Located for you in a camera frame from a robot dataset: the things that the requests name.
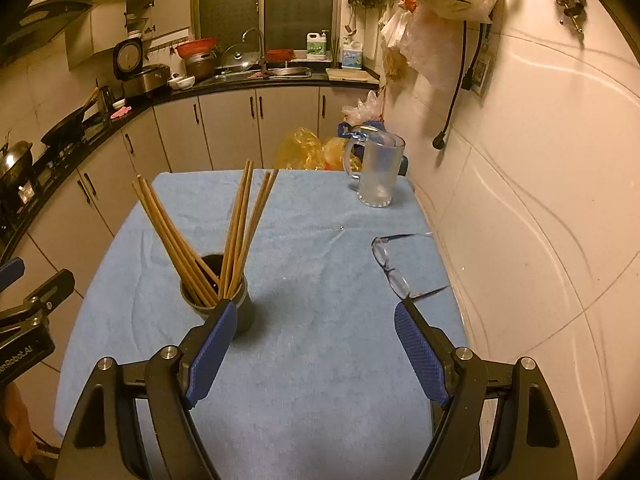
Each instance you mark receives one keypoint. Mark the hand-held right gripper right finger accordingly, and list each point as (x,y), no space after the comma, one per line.
(422,355)

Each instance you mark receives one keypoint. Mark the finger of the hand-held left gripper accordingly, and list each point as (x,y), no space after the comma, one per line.
(12,274)
(52,287)

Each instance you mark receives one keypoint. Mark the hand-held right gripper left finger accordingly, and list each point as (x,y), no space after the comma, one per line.
(212,355)

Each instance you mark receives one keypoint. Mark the black utensil holder cup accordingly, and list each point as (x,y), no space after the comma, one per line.
(240,310)

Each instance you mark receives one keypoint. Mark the bunch of wooden chopsticks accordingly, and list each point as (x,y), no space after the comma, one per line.
(176,246)

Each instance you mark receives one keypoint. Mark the person's left forearm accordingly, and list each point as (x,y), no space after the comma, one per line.
(20,420)

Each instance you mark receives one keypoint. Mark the dark-framed eyeglasses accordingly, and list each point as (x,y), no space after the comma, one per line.
(399,284)

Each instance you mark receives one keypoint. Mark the blue towel table cover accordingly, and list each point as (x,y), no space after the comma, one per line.
(310,360)

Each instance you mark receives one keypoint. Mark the metal wok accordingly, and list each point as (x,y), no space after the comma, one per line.
(15,162)

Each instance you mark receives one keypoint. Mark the gas stove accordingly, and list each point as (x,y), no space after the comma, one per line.
(47,160)

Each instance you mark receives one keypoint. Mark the black frying pan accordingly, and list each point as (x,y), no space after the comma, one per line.
(62,130)

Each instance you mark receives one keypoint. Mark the clear glass mug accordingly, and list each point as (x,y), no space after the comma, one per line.
(380,175)

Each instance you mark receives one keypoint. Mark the pink cloth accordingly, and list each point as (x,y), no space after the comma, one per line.
(120,112)

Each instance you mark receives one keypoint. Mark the wooden spatula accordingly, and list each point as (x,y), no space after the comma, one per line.
(91,97)

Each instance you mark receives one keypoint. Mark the yellow plastic bag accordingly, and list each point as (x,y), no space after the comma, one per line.
(300,152)

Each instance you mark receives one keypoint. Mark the cream lower kitchen cabinets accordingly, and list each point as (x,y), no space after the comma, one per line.
(230,130)

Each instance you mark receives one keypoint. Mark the silver rice cooker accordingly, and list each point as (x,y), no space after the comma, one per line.
(147,80)

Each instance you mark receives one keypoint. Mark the blue plastic bag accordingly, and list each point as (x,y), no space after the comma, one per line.
(377,124)

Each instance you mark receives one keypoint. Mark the white bowls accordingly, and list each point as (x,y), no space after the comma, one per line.
(182,82)

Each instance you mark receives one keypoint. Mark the crumpled white plastic bag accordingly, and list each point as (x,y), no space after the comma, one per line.
(367,107)

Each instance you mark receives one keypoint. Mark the range hood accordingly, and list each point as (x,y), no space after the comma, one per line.
(45,15)

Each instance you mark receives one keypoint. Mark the steel cooking pot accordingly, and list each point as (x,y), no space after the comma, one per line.
(200,67)

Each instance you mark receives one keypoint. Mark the black kitchen countertop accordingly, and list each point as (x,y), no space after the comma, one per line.
(225,84)

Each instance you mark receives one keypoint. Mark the steel kitchen sink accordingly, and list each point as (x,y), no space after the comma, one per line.
(235,77)

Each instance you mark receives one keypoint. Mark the red plastic basin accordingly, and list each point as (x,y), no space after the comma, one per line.
(197,46)

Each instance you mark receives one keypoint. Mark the wooden cutting board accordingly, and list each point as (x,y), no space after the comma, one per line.
(350,75)

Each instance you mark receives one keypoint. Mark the plastic bag of brown food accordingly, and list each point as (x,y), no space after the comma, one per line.
(393,65)

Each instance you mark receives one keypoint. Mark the glass pot lid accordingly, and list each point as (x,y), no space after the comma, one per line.
(239,57)

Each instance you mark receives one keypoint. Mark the red bowl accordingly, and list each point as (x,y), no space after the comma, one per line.
(280,55)

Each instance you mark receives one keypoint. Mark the white bottle blue label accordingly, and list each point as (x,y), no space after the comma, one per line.
(352,55)

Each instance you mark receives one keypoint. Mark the chrome faucet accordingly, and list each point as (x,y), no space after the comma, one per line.
(262,50)

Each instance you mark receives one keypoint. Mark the clear plastic bag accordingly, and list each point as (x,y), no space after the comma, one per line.
(435,45)

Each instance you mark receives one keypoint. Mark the white jug green label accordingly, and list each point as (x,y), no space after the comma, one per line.
(316,49)

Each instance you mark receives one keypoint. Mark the small white plastic bag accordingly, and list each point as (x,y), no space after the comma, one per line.
(392,30)

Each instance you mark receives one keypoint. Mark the plastic bag with orange item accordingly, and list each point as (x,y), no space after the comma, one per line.
(409,0)

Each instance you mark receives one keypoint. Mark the dark kitchen window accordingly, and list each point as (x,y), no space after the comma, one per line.
(295,5)

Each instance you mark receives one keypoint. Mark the wall power socket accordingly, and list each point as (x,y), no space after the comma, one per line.
(482,75)

